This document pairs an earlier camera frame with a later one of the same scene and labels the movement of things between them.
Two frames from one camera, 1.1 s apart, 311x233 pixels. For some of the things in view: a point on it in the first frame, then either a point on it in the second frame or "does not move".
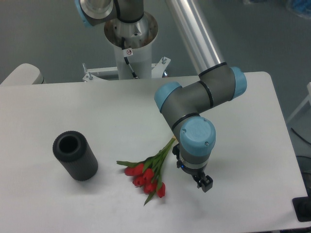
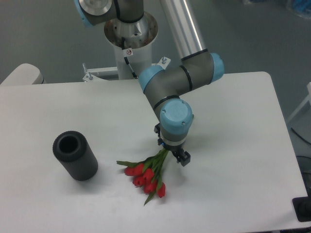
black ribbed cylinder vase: x=76 y=155 does not move
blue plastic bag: x=302 y=8 does not move
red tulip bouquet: x=147 y=174 does not move
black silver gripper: x=197 y=170 → x=176 y=147
